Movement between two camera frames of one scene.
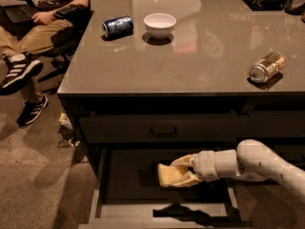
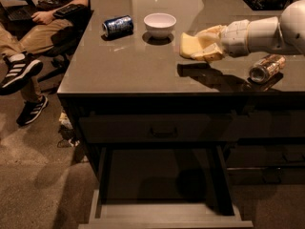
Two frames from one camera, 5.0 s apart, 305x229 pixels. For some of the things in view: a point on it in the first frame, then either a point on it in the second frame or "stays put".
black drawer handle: (164, 133) stays put
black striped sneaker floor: (31, 110) stays put
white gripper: (205, 166) → (235, 38)
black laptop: (19, 12) stays put
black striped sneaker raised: (20, 69) stays put
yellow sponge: (168, 176) → (189, 45)
